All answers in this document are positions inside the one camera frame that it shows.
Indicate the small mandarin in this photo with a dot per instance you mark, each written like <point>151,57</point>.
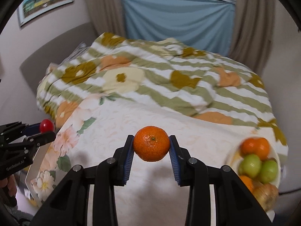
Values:
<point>151,144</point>

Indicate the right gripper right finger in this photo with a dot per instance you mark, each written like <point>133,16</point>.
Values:
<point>219,187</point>

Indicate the orange mandarin in bowl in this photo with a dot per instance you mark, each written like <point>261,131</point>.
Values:
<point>248,146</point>

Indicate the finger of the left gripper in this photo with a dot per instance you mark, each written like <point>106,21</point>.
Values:
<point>42,138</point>
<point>32,129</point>

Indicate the large brownish apple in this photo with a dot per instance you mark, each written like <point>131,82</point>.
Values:
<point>266,195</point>

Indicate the white floral tablecloth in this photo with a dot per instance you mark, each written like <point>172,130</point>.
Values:
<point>98,126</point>

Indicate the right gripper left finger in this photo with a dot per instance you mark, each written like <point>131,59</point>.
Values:
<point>68,203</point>

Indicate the small orange fruit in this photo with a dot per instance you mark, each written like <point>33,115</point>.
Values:
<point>262,148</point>

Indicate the person's left hand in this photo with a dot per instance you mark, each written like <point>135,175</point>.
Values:
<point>9,191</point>

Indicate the right beige curtain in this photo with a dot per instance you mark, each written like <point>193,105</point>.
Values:
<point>252,33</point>

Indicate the left beige curtain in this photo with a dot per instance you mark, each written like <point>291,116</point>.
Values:
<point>106,16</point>

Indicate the orange mandarin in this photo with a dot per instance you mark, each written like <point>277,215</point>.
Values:
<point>248,146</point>
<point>247,182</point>

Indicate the green striped floral quilt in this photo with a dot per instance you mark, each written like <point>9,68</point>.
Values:
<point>167,74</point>

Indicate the blue hanging cloth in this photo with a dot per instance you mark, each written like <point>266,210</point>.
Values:
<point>202,24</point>

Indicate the grey padded headboard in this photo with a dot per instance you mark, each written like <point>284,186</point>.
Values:
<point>55,51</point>

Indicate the red cherry tomato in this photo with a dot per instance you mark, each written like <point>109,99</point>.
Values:
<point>46,126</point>

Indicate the cream fruit bowl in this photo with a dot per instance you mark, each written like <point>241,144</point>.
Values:
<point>235,157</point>

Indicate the green apple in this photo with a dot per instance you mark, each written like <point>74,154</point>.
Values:
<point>250,166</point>
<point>268,172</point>

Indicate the green apple in bowl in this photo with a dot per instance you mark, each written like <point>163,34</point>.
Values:
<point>250,166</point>

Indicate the beige curtain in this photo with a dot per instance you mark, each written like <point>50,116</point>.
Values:
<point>252,33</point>
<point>106,16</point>

